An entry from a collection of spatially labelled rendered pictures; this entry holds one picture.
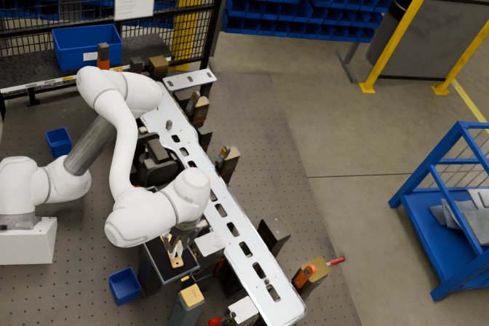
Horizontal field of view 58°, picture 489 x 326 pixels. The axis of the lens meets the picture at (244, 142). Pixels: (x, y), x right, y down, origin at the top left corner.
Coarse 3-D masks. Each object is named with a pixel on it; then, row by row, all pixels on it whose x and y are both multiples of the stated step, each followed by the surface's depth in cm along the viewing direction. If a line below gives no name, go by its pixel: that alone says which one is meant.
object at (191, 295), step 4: (188, 288) 147; (192, 288) 148; (196, 288) 148; (180, 292) 146; (184, 292) 146; (188, 292) 146; (192, 292) 147; (196, 292) 147; (200, 292) 147; (184, 296) 145; (188, 296) 145; (192, 296) 146; (196, 296) 146; (200, 296) 146; (184, 300) 145; (188, 300) 145; (192, 300) 145; (196, 300) 145; (200, 300) 146; (188, 304) 144; (192, 304) 144
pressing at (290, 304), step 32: (160, 128) 212; (192, 128) 217; (192, 160) 204; (224, 192) 196; (224, 224) 185; (224, 256) 176; (256, 256) 179; (256, 288) 170; (288, 288) 173; (288, 320) 165
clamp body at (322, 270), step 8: (320, 256) 179; (304, 264) 175; (320, 264) 177; (296, 272) 178; (320, 272) 174; (328, 272) 175; (312, 280) 171; (320, 280) 177; (296, 288) 182; (304, 288) 176; (312, 288) 181; (304, 296) 189
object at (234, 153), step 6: (234, 150) 208; (228, 156) 204; (234, 156) 205; (228, 162) 206; (234, 162) 209; (216, 168) 212; (222, 168) 207; (228, 168) 210; (234, 168) 213; (222, 174) 211; (228, 174) 216; (228, 180) 221
